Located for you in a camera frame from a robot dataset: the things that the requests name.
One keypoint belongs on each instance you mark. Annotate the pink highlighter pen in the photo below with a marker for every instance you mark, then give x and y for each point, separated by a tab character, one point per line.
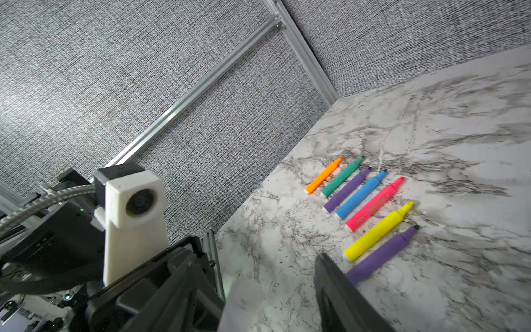
374	205

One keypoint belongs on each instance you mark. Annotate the green highlighter pen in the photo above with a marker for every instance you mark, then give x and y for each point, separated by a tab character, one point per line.
341	177

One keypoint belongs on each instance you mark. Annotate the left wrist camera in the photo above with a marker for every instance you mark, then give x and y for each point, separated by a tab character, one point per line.
131	204

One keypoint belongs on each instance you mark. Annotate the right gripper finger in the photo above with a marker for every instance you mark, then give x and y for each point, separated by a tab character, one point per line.
342	307

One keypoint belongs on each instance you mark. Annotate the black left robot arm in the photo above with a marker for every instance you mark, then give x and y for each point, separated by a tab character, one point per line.
95	256

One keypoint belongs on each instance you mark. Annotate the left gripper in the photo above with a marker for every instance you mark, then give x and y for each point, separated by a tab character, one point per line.
180	289

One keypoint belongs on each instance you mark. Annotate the blue highlighter pen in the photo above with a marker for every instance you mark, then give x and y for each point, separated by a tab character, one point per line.
360	195

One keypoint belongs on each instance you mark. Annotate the yellow highlighter pen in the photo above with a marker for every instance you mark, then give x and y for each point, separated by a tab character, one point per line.
375	234

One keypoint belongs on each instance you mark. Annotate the purple highlighter pen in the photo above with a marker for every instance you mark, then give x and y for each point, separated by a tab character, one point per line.
346	190
381	256

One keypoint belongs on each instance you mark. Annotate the orange highlighter pen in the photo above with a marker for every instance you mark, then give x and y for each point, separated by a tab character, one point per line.
323	176

